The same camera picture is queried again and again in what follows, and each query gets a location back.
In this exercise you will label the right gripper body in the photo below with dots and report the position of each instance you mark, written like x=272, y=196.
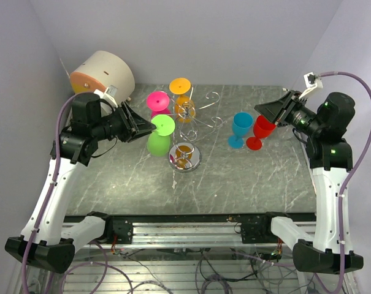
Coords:
x=298, y=115

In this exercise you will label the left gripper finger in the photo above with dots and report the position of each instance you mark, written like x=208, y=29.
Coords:
x=143, y=132
x=137, y=121

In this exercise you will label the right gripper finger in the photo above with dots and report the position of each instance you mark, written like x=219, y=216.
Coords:
x=275, y=106
x=272, y=114

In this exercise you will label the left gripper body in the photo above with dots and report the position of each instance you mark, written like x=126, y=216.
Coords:
x=119, y=125

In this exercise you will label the green plastic wine glass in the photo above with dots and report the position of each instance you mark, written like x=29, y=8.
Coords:
x=159, y=141

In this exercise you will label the red plastic wine glass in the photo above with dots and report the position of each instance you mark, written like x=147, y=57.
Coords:
x=262, y=129

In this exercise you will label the blue plastic wine glass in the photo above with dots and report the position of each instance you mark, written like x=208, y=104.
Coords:
x=241, y=125

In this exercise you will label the clear wine glass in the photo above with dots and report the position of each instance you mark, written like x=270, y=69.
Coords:
x=285, y=133

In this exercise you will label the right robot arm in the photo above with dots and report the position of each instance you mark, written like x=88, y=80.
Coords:
x=329, y=250

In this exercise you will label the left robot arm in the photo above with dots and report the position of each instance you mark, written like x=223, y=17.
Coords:
x=43, y=243

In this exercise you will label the pink plastic wine glass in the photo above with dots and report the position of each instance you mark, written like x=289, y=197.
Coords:
x=158, y=103

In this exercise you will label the orange plastic wine glass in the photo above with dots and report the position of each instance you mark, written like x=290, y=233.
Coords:
x=180, y=92

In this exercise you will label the chrome wine glass rack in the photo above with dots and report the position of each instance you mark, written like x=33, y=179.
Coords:
x=184, y=156

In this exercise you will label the round mini drawer cabinet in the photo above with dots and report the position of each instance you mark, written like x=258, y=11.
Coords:
x=101, y=70

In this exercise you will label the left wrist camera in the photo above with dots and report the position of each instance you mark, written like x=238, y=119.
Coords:
x=107, y=97

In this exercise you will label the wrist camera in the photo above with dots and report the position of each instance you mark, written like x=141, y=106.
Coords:
x=313, y=84
x=107, y=97

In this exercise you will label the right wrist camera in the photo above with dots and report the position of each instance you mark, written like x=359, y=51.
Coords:
x=313, y=84

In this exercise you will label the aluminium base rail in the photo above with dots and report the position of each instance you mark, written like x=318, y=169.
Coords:
x=192, y=231

